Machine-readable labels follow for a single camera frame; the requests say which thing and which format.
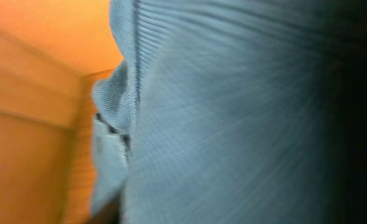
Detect dark blue polo shirt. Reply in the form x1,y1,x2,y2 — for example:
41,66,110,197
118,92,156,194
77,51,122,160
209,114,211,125
91,0,367,224

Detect folded light blue jeans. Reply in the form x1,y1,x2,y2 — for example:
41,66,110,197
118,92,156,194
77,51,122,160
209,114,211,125
90,113,128,215

